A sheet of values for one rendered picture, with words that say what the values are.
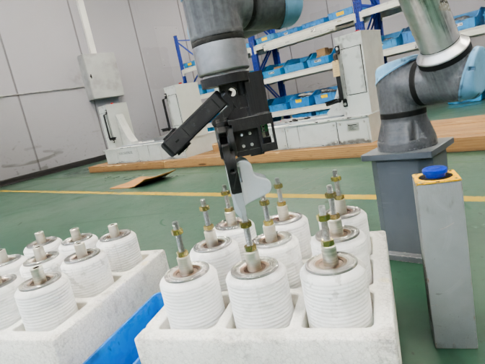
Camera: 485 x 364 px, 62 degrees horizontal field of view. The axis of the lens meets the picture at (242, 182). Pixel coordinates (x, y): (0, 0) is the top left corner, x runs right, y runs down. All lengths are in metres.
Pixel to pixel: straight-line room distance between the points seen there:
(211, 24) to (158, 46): 8.13
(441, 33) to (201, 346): 0.79
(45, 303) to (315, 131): 2.44
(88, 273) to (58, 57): 6.81
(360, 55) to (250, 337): 2.41
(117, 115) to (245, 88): 4.76
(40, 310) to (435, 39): 0.96
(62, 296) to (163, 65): 7.95
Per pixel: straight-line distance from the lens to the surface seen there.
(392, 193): 1.15
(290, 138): 3.14
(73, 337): 0.83
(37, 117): 7.27
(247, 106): 0.58
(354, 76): 2.87
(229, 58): 0.56
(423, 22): 1.00
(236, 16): 0.58
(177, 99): 4.10
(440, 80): 1.05
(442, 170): 0.76
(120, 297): 0.93
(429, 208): 0.75
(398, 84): 1.11
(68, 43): 7.75
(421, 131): 1.13
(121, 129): 5.26
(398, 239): 1.19
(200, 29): 0.57
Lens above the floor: 0.50
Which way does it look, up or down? 11 degrees down
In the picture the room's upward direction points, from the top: 12 degrees counter-clockwise
